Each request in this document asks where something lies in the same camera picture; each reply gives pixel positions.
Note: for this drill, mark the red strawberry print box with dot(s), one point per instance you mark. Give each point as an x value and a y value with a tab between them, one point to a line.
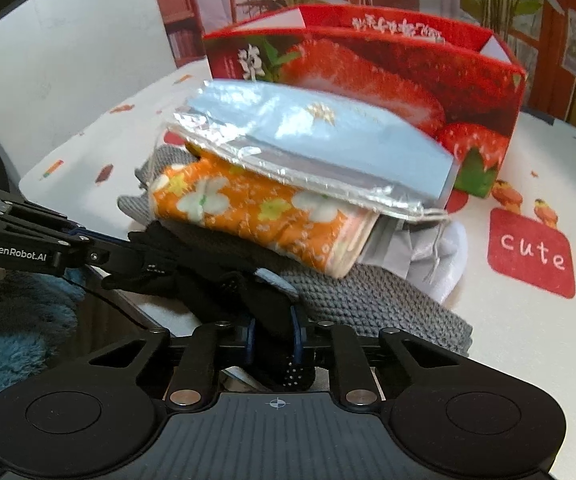
378	75

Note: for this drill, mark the blue fluffy rug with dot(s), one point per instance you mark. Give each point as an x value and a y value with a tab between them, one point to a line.
13	340

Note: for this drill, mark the grey knitted cloth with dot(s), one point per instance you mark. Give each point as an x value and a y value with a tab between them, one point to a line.
368	300

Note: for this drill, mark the black dotted glove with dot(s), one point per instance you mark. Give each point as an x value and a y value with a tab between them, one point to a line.
203	295

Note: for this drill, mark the white cloth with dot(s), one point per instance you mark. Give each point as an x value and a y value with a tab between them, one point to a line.
443	265

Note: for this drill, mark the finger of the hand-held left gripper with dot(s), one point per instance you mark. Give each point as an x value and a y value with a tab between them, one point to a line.
118	256

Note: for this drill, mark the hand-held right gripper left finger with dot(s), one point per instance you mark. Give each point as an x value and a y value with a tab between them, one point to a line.
249	342

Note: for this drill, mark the silver foil pouch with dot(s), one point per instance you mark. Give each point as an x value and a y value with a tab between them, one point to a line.
318	145

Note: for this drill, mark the orange floral cloth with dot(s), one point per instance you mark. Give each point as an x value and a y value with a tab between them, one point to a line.
248	205

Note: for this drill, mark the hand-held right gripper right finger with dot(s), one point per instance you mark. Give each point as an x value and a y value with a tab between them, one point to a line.
295	332

